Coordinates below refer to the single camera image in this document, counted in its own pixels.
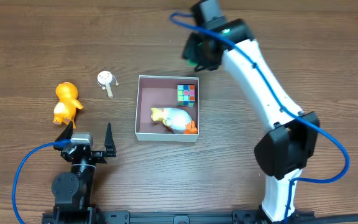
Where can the white wooden rattle drum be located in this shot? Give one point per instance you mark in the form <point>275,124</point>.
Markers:
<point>105,79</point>

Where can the multicoloured puzzle cube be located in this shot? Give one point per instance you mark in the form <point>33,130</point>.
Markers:
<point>186,95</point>

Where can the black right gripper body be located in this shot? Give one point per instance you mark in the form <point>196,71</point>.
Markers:
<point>190,48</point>

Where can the white and yellow duck toy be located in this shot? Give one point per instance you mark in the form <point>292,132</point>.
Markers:
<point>177,120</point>

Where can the orange dinosaur toy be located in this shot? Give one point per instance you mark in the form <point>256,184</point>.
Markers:
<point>68,104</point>

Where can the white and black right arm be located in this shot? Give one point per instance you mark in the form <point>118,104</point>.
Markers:
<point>290,133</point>

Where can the white box with pink interior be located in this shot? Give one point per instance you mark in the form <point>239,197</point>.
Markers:
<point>161,92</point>

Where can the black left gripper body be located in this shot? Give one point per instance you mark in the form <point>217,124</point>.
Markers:
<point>89,155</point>

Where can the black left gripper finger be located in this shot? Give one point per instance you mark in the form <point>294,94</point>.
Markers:
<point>65,135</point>
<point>109,142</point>

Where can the green round cap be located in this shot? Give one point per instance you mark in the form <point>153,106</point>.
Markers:
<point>192,63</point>

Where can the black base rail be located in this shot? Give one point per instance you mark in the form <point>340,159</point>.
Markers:
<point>236,217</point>

